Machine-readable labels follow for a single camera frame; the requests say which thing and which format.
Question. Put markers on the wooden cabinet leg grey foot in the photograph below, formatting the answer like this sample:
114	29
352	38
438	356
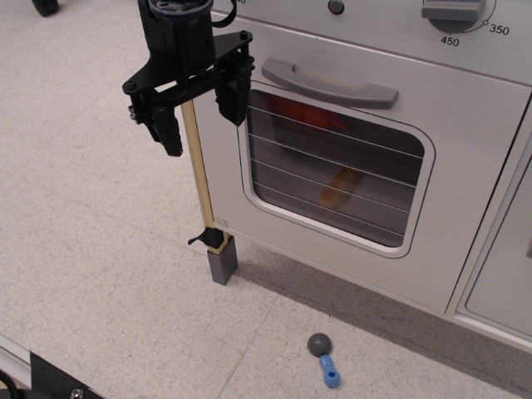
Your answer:
223	261

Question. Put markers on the toy bread loaf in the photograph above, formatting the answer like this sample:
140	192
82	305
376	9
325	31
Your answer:
339	189

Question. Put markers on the white oven door with window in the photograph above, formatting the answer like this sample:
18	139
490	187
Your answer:
429	165

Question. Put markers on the black tape on leg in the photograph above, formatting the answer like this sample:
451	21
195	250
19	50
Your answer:
211	237

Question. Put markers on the white lower right cabinet door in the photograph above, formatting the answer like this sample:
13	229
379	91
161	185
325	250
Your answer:
502	290

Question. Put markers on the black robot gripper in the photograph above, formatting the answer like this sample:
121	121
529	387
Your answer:
188	60

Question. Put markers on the white toy oven cabinet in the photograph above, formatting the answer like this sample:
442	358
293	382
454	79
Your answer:
499	45

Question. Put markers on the grey blue toy scoop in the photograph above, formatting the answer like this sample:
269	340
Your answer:
320	345

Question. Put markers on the grey oven door handle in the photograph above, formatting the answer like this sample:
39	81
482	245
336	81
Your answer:
370	96

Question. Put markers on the grey temperature knob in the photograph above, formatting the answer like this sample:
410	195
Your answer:
453	16

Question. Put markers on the small grey round button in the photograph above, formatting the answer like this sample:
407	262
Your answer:
336	7

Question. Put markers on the aluminium frame rail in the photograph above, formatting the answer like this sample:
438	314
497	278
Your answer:
16	362

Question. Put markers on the black metal plate with screw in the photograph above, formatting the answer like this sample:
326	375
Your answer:
53	382

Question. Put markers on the black caster wheel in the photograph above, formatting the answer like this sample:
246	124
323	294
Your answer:
46	7

